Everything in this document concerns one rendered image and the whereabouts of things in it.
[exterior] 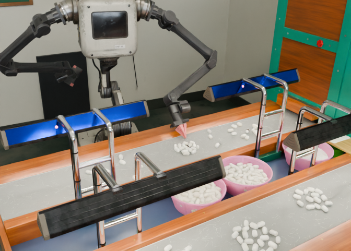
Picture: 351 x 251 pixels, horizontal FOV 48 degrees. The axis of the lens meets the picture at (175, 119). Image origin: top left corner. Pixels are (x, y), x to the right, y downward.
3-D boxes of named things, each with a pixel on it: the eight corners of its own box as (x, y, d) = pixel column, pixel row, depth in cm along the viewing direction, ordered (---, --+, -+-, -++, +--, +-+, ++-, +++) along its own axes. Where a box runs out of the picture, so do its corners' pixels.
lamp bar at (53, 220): (36, 224, 114) (33, 204, 111) (212, 167, 143) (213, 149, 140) (44, 242, 108) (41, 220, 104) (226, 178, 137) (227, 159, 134)
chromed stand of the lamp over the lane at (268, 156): (231, 151, 227) (238, 76, 207) (257, 142, 236) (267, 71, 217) (254, 166, 212) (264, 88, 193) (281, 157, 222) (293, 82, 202)
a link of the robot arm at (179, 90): (203, 63, 255) (212, 57, 246) (209, 70, 255) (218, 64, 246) (160, 99, 232) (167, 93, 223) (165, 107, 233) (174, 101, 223)
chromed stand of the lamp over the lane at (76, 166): (63, 203, 180) (53, 115, 161) (105, 190, 190) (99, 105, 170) (77, 228, 166) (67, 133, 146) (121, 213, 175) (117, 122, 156)
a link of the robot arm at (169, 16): (214, 60, 260) (223, 53, 251) (206, 74, 253) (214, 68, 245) (161, 15, 250) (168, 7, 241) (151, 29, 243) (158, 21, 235)
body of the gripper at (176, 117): (189, 120, 225) (185, 109, 227) (174, 124, 220) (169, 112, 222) (185, 126, 230) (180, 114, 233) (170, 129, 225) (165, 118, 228)
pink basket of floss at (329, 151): (278, 171, 209) (281, 155, 205) (281, 147, 232) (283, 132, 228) (331, 180, 202) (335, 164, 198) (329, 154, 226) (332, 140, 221)
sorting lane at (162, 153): (-9, 190, 181) (-10, 187, 180) (281, 111, 267) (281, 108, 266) (4, 229, 158) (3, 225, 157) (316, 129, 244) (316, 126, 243)
